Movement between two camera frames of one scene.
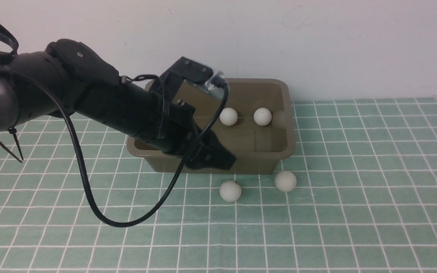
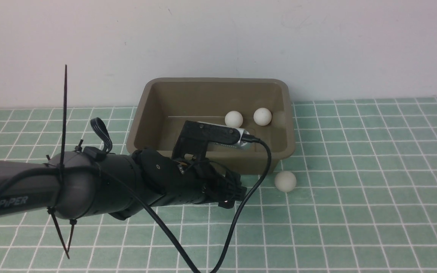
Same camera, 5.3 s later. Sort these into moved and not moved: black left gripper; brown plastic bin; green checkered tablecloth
Moved: black left gripper
Not moved: green checkered tablecloth; brown plastic bin
